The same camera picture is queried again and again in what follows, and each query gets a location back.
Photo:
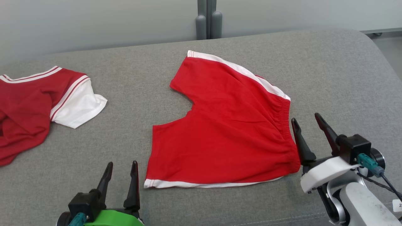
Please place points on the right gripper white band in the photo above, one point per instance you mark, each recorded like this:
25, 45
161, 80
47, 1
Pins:
323, 172

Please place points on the teal right camera connector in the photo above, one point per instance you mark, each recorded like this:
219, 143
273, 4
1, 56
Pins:
369, 163

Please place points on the teal left camera connector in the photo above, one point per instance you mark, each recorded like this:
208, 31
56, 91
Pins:
77, 219

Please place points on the grey partition post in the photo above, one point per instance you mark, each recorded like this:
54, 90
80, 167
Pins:
201, 26
216, 25

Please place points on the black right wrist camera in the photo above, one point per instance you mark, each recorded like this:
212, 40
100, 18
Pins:
355, 147

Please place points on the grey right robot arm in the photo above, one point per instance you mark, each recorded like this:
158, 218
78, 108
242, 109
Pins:
361, 201

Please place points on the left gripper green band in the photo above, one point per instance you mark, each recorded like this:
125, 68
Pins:
113, 218

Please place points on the red shorts with white trim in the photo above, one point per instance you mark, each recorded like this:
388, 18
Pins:
226, 131

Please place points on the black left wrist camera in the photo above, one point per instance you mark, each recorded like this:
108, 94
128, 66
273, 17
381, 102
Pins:
84, 202

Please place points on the grey partition base rail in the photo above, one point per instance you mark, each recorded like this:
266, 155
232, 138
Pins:
386, 30

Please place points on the red shirt with white sleeves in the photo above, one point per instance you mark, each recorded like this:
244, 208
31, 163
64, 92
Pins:
28, 106

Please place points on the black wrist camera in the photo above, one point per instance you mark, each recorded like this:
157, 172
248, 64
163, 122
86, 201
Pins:
84, 202
355, 147

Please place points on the teal camera connector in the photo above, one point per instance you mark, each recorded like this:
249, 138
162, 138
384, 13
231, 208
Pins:
77, 219
369, 163

